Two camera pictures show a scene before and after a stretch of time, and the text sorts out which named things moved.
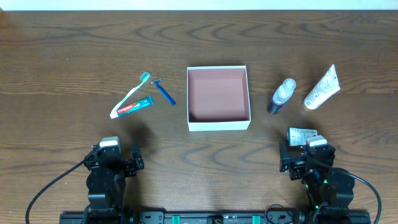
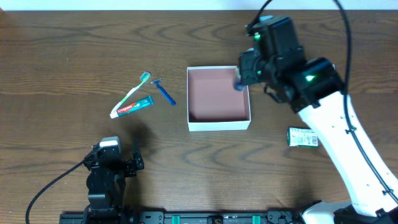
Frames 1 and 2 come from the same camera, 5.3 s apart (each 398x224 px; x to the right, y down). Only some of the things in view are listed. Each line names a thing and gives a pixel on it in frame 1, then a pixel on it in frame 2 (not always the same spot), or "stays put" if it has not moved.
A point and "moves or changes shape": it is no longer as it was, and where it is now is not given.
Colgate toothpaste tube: x=148 y=101 stays put
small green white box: x=297 y=136 stays put
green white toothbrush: x=145 y=77 stays put
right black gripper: x=296 y=160 → x=247 y=70
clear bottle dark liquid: x=282 y=94 moves or changes shape
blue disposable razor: x=165 y=94 stays put
